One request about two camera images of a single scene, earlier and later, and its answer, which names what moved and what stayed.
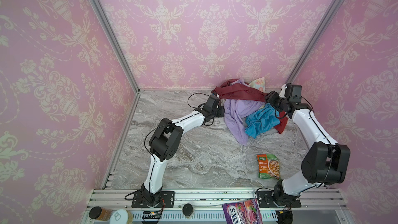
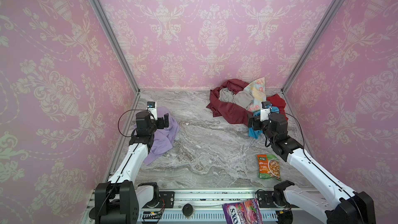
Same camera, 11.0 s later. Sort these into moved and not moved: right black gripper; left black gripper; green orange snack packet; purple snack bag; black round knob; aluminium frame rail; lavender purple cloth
Moved: lavender purple cloth; right black gripper; left black gripper
Not moved: aluminium frame rail; black round knob; purple snack bag; green orange snack packet
